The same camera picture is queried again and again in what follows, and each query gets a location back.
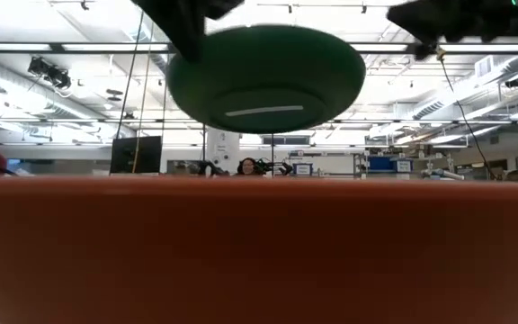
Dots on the black ceiling device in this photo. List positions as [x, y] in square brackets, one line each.
[515, 82]

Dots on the small black robot arm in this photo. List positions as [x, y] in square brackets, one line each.
[277, 167]
[209, 168]

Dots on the black overhead beam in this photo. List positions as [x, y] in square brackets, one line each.
[106, 52]

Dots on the blue storage bin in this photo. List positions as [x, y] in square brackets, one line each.
[380, 163]

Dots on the blue-framed white sign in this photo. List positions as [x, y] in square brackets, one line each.
[403, 166]
[303, 169]

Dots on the white vent unit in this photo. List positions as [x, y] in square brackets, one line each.
[484, 66]

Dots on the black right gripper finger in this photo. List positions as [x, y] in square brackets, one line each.
[425, 50]
[405, 15]

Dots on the green plastic plate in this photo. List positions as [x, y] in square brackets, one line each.
[277, 67]

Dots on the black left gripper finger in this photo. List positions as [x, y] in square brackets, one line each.
[182, 27]
[220, 8]

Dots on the grey tube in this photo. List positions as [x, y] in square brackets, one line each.
[448, 174]

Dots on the orange plastic plate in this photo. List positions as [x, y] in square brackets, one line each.
[259, 247]

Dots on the black overhead camera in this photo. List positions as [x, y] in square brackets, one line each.
[50, 74]

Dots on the metal shelf rack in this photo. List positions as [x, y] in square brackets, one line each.
[356, 168]

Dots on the black computer monitor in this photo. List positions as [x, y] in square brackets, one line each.
[135, 155]

